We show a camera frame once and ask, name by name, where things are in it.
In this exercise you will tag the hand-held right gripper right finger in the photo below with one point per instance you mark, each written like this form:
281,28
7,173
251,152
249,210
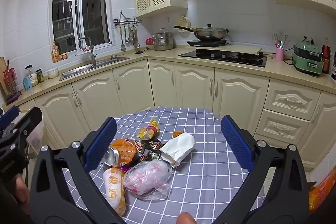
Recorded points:
237,146

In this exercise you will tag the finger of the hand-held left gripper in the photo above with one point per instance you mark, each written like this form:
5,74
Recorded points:
10,116
29,121

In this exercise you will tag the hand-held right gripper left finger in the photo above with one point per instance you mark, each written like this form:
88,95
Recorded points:
102,146

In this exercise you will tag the crushed orange drink can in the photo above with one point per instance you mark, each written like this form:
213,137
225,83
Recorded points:
123,150

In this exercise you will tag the white and orange snack bag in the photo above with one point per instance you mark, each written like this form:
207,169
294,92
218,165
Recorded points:
114,187

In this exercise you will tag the clear plastic bag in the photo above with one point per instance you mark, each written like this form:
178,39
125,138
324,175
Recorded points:
149,174

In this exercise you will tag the white paper bag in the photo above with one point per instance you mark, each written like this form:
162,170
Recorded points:
178,148

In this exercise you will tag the person's left hand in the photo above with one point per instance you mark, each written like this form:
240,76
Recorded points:
22,192

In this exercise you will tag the person's right hand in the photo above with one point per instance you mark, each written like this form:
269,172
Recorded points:
185,218

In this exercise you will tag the purple candy wrapper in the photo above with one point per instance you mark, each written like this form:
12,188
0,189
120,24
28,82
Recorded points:
126,168

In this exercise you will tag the red knife rack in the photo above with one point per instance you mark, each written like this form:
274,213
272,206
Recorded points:
11,82

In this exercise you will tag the blue packet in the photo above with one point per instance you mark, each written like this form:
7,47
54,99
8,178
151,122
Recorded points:
27,84

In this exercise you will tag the red candy wrapper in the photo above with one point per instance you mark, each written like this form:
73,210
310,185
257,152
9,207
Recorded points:
140,146

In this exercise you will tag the clear bottle with white label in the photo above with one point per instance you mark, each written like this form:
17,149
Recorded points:
32,77

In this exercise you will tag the green jar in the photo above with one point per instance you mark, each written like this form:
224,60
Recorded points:
40,76

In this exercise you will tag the wooden cutting board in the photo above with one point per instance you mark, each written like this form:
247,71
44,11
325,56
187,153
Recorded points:
3,69

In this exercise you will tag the dark green candy wrapper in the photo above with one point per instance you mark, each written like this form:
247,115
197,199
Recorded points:
149,155

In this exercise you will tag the yellow and pink snack wrapper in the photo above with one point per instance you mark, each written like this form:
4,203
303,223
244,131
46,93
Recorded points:
148,132

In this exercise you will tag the dark brown candy wrapper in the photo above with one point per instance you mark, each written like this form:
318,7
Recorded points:
155,145

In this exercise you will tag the stack of white bowls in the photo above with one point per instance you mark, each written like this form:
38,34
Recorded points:
53,73

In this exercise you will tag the orange round fruit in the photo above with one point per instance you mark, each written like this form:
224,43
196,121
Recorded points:
177,134

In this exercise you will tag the orange seasoning packet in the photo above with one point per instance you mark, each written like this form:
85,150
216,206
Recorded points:
55,53

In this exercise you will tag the small orange box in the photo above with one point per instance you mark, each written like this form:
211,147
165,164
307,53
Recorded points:
63,56

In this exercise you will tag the steel kitchen sink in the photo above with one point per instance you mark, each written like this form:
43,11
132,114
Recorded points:
86,69

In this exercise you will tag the cream base cabinets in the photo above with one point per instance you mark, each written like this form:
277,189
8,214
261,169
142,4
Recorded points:
183,87

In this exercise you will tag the black gas hob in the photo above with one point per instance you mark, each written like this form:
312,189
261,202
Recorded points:
223,58

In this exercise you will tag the pink dish cloth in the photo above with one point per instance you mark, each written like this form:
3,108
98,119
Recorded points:
85,48

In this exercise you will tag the steel sink faucet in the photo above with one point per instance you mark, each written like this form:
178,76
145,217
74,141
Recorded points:
92,52

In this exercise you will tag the orange plastic bag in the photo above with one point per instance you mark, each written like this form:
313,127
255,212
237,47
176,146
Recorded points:
323,192

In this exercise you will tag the pink bottle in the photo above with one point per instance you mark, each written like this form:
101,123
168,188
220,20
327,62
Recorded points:
279,54

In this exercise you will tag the hanging steel spatula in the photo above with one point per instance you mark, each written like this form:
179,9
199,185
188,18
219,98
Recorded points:
123,47

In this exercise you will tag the black induction cooker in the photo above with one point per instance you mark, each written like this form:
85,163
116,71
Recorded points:
206,43

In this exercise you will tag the hanging steel skimmer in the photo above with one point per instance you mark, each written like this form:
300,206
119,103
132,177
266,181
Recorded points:
136,43

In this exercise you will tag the green electric cooker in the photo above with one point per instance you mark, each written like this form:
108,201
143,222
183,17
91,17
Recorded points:
307,61

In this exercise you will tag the hanging steel ladle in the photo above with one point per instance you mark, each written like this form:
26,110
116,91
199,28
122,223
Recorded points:
126,39

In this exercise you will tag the red container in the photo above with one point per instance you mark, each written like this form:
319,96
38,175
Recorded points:
149,41

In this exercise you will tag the steel wok with lid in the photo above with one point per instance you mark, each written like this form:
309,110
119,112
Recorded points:
210,33

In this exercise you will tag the steel stock pot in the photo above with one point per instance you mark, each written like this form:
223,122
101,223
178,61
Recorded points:
163,41

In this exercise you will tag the red sauce bottle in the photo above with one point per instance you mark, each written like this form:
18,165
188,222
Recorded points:
326,58

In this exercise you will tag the dark glass bottle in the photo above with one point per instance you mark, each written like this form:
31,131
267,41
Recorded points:
334,66

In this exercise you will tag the kitchen window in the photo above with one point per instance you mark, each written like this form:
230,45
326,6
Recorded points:
92,3

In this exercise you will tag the cream round colander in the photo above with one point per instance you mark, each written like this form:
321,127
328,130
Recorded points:
181,23

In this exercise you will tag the wall utensil rack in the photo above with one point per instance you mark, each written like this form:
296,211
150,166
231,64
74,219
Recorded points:
127,21

